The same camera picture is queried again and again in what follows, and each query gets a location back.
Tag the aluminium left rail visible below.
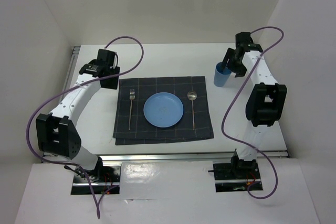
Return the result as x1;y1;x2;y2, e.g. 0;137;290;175
62;46;81;91

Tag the blue plastic cup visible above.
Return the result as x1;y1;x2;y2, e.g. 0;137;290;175
213;62;232;87

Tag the silver fork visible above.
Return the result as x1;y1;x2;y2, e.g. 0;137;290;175
128;89;135;130

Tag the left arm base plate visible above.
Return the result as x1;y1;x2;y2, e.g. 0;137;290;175
64;165;121;195

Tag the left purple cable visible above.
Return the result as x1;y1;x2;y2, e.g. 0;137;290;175
26;36;144;219

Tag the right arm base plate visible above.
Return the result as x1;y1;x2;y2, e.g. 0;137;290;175
207;163;263;193

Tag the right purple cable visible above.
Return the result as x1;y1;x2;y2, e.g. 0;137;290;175
222;26;285;199

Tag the purple cable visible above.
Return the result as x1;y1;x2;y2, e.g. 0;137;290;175
222;26;285;199
26;36;144;219

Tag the blue plastic plate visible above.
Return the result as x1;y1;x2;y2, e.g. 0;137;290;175
143;92;184;128

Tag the aluminium front rail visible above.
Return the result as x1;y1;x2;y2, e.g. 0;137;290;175
41;150;288;164

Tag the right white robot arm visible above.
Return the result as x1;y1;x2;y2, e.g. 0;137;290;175
221;32;287;179

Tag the dark grey checked cloth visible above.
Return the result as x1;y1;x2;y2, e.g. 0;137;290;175
113;76;214;145

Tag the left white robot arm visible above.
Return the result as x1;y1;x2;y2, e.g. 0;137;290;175
36;49;120;182

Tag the aluminium rail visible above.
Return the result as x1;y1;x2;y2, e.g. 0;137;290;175
41;150;288;164
62;46;81;91

